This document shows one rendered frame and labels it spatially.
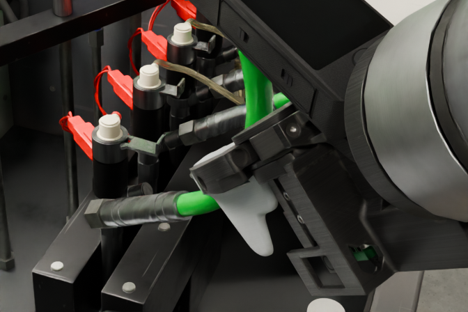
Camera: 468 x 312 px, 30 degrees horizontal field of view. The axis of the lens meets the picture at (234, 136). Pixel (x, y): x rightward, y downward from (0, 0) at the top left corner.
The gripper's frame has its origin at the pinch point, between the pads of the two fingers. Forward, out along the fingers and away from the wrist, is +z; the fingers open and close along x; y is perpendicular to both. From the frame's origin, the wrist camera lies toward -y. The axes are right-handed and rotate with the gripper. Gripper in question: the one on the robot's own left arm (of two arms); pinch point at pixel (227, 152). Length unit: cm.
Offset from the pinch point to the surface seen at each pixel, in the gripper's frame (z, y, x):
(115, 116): 19.4, -6.0, 1.3
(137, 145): 19.0, -3.3, 1.5
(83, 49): 54, -17, 13
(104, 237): 26.9, 1.8, -2.6
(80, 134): 24.3, -6.4, -0.5
